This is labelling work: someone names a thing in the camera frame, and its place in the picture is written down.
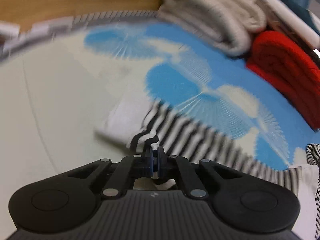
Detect striped hoodie with white vest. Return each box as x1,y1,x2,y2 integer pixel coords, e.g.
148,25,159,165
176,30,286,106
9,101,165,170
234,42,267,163
95,99,319,239

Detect blue patterned bed sheet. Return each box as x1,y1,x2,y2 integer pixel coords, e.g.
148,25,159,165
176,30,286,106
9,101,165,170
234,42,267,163
1,22,319,239

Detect red folded blanket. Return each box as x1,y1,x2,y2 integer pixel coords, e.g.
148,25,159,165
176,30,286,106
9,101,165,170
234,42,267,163
246,31,319,129

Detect cream folded quilt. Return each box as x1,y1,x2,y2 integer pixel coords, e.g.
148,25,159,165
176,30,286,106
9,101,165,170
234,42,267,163
158,0,267,57

